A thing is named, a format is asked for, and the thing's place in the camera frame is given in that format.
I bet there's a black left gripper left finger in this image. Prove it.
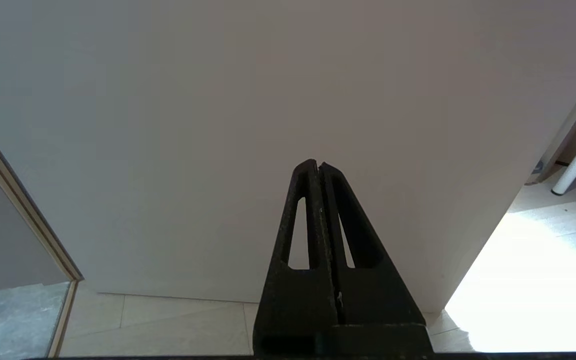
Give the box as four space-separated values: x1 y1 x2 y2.
252 158 341 358

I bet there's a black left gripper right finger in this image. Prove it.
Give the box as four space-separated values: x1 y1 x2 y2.
319 161 435 358

